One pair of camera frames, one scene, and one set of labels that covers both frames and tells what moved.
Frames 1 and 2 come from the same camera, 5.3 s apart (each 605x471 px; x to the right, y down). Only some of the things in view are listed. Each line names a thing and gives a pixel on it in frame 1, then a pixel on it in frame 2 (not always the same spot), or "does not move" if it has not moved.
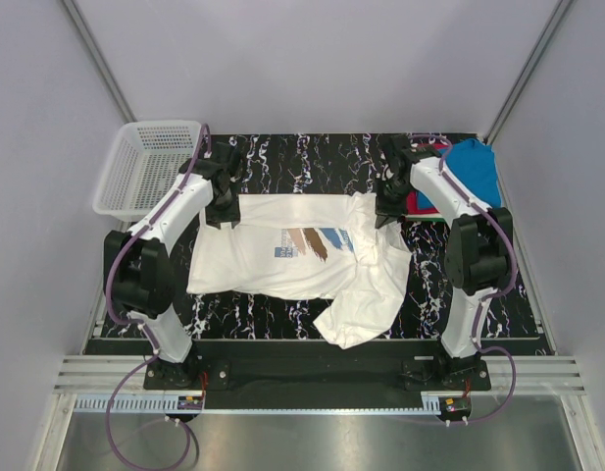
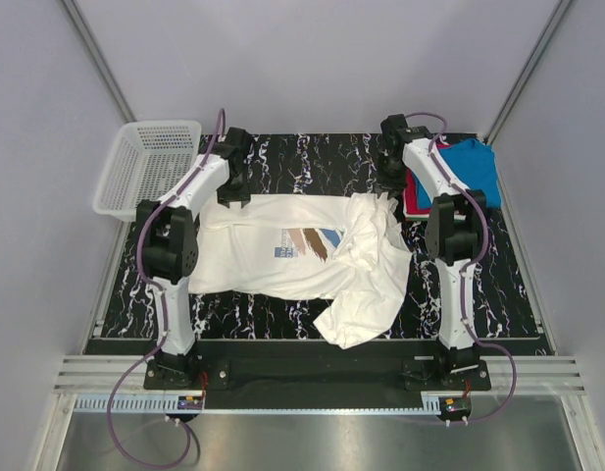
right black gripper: (389, 214) -> (389, 183)
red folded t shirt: (412, 202) does not move
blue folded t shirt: (476, 162) does not move
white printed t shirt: (289, 246) does not move
